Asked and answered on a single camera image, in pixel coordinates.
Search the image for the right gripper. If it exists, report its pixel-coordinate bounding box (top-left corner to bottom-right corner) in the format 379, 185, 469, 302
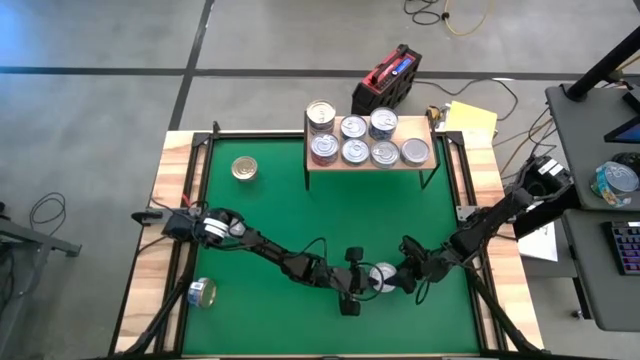
387, 235, 454, 296

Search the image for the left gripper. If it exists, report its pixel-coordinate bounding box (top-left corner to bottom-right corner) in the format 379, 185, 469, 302
327, 245, 376, 318

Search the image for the silver lid green label can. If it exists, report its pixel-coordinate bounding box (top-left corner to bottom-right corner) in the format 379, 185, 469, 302
340, 137, 371, 167
399, 137, 432, 168
368, 262, 399, 294

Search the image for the teal label barcode can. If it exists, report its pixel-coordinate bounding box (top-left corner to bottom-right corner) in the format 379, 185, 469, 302
370, 139, 401, 169

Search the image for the silver lid pink label can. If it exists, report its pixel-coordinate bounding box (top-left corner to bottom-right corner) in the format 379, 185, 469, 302
309, 132, 341, 164

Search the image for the blue teal label can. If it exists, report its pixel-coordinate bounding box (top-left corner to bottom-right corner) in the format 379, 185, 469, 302
339, 113, 369, 141

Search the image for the gold lid pink label can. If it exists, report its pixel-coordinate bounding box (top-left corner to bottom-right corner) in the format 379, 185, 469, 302
187, 277, 218, 310

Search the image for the green table mat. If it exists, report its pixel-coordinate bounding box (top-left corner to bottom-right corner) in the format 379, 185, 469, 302
182, 137, 481, 356

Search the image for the white paper sheet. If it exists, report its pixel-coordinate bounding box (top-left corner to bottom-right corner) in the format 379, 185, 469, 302
517, 219, 560, 264

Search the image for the thick black pole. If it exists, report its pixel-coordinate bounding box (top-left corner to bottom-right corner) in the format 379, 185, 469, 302
512, 185, 584, 240
564, 24, 640, 102

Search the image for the yellow paper folder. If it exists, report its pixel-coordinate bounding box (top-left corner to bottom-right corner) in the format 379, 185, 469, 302
443, 100, 500, 142

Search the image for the grey desk top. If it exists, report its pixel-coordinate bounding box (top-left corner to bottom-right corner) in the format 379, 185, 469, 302
544, 82, 640, 211
562, 208, 640, 332

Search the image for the red black toolbox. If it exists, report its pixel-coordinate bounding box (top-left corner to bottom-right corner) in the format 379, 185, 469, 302
350, 43, 424, 117

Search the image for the black keyboard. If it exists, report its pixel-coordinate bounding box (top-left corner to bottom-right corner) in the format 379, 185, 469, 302
602, 219, 640, 277

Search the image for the spare can colourful label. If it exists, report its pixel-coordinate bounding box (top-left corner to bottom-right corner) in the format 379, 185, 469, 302
590, 159, 640, 209

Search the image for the black computer monitor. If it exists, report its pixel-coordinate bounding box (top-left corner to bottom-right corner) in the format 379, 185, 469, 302
603, 91, 640, 145

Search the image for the grey metal stand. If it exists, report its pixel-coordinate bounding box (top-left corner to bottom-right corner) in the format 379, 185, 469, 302
0, 202, 83, 360

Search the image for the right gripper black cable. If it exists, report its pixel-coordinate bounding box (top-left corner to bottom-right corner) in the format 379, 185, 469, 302
413, 277, 435, 307

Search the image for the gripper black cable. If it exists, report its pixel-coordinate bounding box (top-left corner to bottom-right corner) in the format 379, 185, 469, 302
282, 236, 387, 303
413, 277, 435, 307

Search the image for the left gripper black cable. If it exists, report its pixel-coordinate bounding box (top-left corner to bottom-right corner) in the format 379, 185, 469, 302
282, 236, 387, 303

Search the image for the wooden shelf black metal frame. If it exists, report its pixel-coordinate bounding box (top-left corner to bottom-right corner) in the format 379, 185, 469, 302
302, 110, 442, 193

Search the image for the black aluminium table frame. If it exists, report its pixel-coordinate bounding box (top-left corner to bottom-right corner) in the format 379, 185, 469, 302
107, 119, 539, 360

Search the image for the long black floor cable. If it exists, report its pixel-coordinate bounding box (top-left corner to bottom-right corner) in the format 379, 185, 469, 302
415, 77, 520, 123

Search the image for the yellow power cable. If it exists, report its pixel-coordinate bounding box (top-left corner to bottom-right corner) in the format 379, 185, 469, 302
441, 0, 494, 37

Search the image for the coiled black floor cable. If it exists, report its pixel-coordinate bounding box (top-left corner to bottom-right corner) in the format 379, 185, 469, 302
403, 0, 443, 26

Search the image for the looped black cable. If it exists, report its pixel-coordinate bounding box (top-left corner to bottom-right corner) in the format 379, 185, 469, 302
28, 192, 67, 232

